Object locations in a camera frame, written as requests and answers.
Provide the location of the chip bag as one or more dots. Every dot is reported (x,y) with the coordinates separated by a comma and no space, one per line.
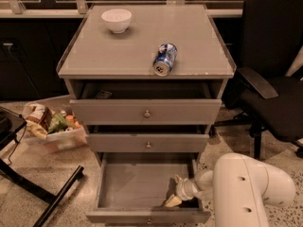
(37,120)

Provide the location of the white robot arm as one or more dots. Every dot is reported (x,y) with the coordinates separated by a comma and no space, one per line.
(240,187)

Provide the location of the grey top drawer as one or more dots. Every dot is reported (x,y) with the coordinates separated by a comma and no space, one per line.
(147,102)

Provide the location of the grey middle drawer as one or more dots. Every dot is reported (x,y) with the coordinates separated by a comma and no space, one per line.
(152,138)

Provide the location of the grey drawer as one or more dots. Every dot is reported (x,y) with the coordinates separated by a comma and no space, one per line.
(133,188)
(147,102)
(152,138)

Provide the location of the clear plastic snack bin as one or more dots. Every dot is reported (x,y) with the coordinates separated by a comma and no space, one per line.
(56,141)

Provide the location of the dark item in top drawer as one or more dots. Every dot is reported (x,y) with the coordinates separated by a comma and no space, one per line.
(103,94)

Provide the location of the black office chair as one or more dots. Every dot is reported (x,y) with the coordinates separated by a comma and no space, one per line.
(267,85)

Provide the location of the grey bottom drawer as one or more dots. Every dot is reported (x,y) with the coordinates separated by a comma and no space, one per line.
(133,188)

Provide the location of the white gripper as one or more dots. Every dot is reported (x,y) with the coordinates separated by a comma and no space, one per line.
(183,188)

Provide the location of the blue soda can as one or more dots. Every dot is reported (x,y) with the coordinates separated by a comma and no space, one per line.
(164,59)

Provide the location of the grey drawer cabinet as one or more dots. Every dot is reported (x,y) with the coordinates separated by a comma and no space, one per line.
(99,54)

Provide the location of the green snack bag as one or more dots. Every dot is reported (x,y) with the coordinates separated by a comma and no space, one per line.
(57,123)

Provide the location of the white ceramic bowl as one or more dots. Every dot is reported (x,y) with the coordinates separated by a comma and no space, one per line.
(117,20)

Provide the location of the black metal stand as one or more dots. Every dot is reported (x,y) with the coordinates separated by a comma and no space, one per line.
(11,123)

